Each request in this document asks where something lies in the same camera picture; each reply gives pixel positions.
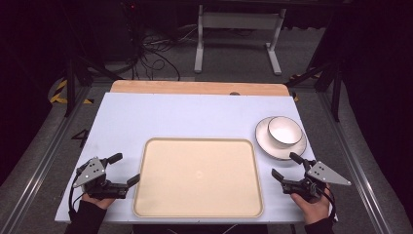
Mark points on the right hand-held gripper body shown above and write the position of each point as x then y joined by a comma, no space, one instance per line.
324,174

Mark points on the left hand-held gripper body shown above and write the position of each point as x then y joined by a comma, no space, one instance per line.
92,174

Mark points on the white bowl with dark rim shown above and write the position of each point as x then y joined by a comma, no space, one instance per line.
285,131

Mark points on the white plate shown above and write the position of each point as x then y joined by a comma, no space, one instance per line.
264,143

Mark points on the beige plastic tray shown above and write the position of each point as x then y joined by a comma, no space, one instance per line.
198,178

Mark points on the person's left hand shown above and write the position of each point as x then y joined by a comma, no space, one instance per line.
100,203

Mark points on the person's right hand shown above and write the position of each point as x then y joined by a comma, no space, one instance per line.
313,209

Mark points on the white table cover board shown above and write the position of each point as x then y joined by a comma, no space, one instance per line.
178,117

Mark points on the yellow black floor tape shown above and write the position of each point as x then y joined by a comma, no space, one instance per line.
58,96

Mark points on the black tripod stand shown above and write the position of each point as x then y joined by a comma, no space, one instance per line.
336,81
73,74

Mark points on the wooden table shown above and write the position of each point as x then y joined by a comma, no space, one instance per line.
195,87

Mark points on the dark device with red light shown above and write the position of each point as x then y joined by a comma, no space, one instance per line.
131,19

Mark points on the white metal stand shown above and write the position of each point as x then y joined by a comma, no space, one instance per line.
240,20

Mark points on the aluminium floor rail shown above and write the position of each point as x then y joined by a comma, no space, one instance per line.
357,162
42,162

